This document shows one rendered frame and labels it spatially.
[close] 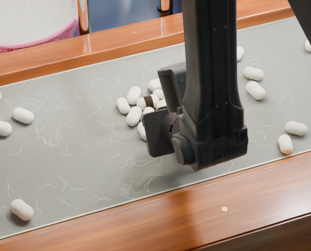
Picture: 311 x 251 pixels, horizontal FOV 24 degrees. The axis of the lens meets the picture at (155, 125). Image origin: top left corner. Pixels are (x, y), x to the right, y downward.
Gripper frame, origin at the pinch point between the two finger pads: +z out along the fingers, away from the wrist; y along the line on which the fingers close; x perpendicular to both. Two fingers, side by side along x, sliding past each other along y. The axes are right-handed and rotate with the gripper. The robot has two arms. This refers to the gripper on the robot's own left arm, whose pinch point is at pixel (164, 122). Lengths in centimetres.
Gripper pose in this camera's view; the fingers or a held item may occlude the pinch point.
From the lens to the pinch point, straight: 114.0
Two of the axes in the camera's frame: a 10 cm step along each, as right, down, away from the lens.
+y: -9.5, 2.3, -2.1
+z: -2.4, -1.0, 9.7
